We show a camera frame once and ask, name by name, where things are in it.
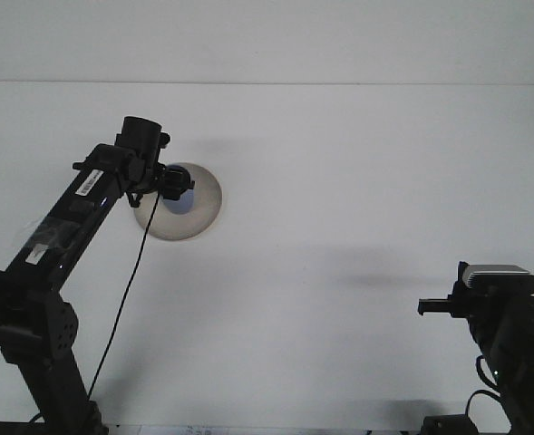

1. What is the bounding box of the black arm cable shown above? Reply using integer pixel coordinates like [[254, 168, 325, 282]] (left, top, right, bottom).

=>
[[87, 188, 160, 398], [464, 354, 504, 416]]

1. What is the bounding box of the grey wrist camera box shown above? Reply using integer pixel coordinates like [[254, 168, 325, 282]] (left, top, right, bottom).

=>
[[461, 264, 534, 296]]

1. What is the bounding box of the pale round plate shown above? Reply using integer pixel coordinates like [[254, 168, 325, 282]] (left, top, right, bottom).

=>
[[133, 161, 224, 242]]

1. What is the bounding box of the pale blue cup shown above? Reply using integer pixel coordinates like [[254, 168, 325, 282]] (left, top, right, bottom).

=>
[[163, 189, 196, 216]]

